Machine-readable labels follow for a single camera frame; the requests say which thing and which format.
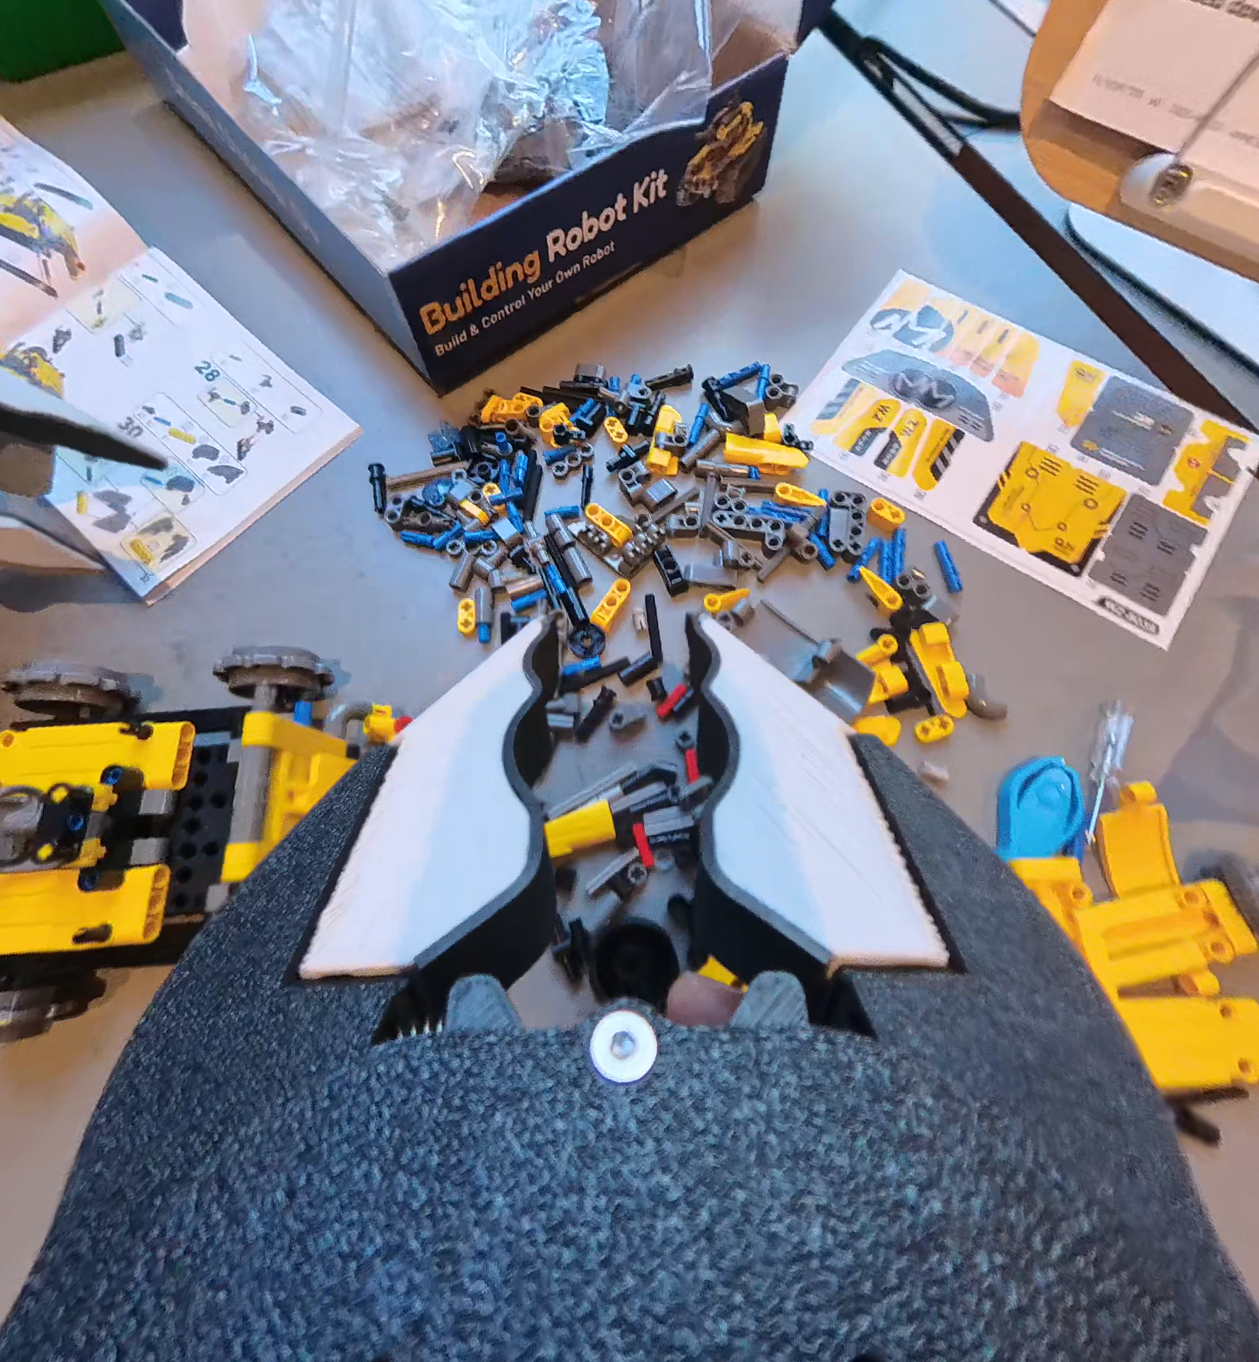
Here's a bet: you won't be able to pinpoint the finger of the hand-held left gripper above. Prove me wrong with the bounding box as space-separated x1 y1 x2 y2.
0 453 112 582
0 350 170 472

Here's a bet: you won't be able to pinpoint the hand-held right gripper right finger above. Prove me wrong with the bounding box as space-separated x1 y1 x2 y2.
685 616 952 978

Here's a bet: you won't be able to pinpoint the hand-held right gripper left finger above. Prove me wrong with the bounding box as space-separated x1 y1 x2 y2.
298 614 567 988

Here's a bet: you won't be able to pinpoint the yellow toy vehicle assembly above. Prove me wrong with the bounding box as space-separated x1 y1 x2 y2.
0 645 412 1049

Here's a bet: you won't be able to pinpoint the black beam with yellow pins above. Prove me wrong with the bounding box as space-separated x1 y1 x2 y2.
34 782 112 867

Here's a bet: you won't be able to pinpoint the grey desk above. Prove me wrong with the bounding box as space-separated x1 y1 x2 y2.
0 33 1259 1362

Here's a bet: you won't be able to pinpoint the white paper booklet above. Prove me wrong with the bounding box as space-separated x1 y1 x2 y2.
0 109 364 607

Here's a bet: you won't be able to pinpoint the plain black tyre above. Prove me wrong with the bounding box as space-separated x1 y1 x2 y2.
592 920 686 1007

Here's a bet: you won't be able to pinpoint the small clear plastic piece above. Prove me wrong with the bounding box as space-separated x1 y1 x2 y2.
1085 701 1137 845

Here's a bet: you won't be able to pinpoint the pile of yellow building pieces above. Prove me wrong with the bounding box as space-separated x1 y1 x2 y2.
1007 782 1259 1099

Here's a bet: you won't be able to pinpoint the pile of mixed small pieces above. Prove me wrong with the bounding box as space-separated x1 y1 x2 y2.
366 362 1008 991

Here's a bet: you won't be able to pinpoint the green plastic bin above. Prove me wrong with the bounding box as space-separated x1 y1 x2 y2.
0 0 125 85

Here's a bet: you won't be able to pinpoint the sticker sheet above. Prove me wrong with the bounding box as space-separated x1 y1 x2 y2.
805 269 1259 649

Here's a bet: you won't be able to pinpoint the crumpled clear plastic bags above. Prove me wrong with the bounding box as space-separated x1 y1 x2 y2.
177 0 801 273

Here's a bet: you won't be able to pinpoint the dark blue cardboard kit box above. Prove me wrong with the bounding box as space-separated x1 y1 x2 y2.
97 0 839 395

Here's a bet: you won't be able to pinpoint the white flat device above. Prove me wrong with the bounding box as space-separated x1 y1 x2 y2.
1065 202 1259 423

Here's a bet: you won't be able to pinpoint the pale wooden sign stand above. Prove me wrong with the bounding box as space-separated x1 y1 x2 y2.
1021 0 1259 305

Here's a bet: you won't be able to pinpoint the adjoining grey table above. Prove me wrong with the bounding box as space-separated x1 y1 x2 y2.
826 0 1259 523

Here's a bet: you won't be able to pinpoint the printed notice sheet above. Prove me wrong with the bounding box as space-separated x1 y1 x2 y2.
1049 0 1259 188

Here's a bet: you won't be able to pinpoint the black cables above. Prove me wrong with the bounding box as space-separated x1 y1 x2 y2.
847 33 1024 131

